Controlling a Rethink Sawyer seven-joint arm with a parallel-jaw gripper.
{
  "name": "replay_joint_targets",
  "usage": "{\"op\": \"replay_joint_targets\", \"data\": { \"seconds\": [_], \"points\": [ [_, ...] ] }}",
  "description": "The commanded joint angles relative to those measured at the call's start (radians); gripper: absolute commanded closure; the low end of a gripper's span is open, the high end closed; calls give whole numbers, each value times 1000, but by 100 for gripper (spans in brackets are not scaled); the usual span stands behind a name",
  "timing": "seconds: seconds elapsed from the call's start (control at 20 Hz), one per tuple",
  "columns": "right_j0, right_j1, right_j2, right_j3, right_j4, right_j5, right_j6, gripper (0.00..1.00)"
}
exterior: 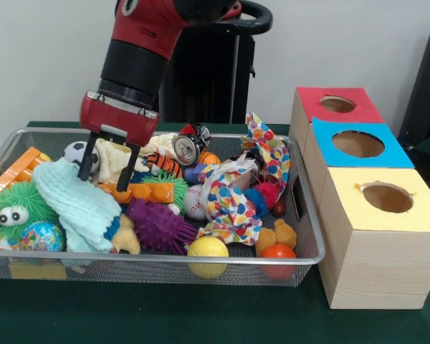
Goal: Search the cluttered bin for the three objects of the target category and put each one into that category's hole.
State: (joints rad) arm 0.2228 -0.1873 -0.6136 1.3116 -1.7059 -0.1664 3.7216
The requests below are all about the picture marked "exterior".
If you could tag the dark green tablecloth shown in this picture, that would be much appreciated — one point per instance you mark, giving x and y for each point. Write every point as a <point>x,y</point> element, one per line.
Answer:
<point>165,315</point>

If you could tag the polka dot cloth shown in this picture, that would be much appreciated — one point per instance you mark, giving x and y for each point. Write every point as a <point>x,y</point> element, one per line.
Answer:
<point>229,204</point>

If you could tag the cream waffle cloth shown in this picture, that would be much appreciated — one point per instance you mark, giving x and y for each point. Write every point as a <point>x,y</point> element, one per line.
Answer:
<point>111,157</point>

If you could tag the globe print ball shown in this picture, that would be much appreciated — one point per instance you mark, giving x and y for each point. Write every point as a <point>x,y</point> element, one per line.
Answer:
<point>41,236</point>

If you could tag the wooden three-hole box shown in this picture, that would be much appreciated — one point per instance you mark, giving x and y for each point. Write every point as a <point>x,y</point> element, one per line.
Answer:
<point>376,268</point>

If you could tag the purple knobbly toy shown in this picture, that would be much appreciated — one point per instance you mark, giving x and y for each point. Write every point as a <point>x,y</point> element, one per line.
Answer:
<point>161,225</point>

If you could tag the black panel stand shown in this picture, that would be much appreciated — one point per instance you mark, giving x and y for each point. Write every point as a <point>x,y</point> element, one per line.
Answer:
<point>423,89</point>

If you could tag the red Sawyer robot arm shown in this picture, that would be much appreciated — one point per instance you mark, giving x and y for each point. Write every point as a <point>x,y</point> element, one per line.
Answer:
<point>139,53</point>

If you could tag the orange studded building brick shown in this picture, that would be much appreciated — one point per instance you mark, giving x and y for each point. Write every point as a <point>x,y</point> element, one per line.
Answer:
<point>150,191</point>

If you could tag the yellow ball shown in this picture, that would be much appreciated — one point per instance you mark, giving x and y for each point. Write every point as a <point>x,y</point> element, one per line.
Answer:
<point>208,251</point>

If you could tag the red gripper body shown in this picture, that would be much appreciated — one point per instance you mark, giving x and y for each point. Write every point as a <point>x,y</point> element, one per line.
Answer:
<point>122,120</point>

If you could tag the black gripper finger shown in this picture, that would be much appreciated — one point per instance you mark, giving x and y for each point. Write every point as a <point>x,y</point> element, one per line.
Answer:
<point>127,168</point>
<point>87,157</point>

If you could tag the mint green cloth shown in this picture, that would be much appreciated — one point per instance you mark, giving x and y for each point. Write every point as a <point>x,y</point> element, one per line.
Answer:
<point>79,208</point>

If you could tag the green spiky ball with eyes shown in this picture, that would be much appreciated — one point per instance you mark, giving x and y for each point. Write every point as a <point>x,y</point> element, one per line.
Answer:
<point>21,204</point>

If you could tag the small soccer ball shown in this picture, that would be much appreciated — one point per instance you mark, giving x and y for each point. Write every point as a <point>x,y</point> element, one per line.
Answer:
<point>73,152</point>

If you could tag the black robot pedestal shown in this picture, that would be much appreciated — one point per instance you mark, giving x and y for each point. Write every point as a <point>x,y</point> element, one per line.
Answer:
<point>215,71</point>

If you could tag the crushed soda can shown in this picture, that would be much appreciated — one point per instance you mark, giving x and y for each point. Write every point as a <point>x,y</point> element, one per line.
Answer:
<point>186,147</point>

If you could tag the red orange ball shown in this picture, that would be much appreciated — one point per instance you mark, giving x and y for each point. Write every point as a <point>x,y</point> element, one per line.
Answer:
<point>278,256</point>

